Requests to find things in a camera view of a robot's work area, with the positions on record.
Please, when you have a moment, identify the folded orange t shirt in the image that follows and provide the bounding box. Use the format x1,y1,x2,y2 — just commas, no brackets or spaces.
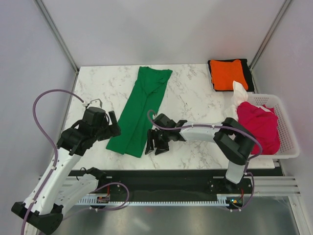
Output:
209,59,248,91

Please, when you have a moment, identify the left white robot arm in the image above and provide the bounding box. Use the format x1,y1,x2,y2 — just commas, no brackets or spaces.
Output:
11,107,121,235

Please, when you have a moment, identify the white slotted cable duct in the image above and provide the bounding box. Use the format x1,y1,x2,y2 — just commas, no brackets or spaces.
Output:
75,194,244,207

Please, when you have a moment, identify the aluminium extrusion rail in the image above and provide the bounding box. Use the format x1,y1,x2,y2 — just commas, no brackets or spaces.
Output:
33,175,301,196

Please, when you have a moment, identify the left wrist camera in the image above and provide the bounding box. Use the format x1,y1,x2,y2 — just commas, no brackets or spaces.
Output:
83,98,103,109

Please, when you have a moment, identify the red t shirt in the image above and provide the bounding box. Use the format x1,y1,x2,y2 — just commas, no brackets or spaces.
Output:
237,102,280,155

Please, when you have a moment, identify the aluminium frame post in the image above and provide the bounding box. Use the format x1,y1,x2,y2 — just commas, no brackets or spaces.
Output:
34,0,80,73
247,0,293,71

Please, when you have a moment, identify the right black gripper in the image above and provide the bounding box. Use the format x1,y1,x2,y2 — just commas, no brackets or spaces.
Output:
145,128,171,155

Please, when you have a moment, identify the white plastic basket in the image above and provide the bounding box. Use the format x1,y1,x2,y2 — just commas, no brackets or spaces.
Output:
247,94,300,159

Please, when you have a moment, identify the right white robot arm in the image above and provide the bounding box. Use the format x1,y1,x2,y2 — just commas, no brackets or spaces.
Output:
145,114,257,193

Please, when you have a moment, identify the left aluminium frame post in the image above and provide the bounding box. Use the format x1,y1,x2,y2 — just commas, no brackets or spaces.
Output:
34,0,80,73

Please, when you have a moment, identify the right aluminium frame post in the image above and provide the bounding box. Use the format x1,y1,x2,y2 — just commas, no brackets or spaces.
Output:
247,0,293,71

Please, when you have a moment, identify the white t shirt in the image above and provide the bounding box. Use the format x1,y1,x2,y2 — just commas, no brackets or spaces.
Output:
224,81,248,121

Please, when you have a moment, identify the green t shirt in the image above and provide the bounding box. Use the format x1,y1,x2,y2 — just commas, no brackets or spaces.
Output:
106,67,173,158

